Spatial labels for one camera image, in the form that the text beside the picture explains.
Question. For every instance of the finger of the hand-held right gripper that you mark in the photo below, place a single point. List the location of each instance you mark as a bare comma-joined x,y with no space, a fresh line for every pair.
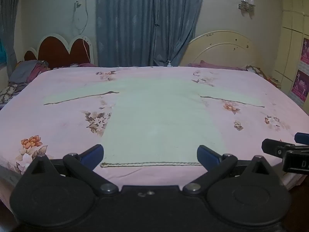
274,147
303,137

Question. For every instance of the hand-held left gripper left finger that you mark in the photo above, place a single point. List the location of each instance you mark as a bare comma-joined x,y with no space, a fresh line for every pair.
93,153

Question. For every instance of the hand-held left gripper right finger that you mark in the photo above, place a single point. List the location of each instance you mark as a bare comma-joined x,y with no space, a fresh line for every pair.
207,156

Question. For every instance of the light green long-sleeved shirt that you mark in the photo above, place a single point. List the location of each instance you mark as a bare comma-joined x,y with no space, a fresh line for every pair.
157,116

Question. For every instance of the pile of clothes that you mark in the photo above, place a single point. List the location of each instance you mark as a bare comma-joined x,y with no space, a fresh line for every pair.
31,71

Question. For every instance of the pink floral bed sheet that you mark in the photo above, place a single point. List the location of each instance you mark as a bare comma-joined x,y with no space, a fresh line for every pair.
60,108

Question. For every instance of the floral patterned pillow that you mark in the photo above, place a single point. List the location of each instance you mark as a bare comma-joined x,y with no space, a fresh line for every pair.
256,71

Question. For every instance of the small purple cloth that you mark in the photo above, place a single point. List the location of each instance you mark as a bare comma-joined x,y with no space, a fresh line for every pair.
85,65

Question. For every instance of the large purple cloth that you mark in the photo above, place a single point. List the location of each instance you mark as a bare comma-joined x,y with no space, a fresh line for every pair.
212,65

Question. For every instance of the white pump bottle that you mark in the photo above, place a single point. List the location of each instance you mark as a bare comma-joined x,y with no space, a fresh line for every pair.
170,64

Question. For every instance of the cream arched headboard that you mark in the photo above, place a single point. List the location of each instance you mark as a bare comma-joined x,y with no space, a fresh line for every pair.
217,53

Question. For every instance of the lattice patterned pillow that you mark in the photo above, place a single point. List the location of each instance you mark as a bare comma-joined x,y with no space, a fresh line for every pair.
9,91

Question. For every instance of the red heart-shaped headboard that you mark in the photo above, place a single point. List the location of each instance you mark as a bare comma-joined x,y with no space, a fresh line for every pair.
55,50

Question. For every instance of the cream wardrobe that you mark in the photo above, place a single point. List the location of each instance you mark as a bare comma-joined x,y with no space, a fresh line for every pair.
292,17

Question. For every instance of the wide blue-grey curtain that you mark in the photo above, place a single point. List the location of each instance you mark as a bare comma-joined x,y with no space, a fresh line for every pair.
135,24

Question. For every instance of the narrow blue-grey curtain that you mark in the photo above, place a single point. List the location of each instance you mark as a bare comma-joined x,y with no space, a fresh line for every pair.
9,29

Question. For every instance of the large pink wall poster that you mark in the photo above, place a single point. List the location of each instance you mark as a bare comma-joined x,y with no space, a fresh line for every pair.
300,85

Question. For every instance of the small pink wall poster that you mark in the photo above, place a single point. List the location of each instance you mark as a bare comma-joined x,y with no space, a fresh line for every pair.
305,52

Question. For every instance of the glass wall lamp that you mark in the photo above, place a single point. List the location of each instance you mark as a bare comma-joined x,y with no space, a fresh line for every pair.
246,3

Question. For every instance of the wall charger plug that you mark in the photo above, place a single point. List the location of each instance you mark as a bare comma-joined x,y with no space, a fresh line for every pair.
77,4

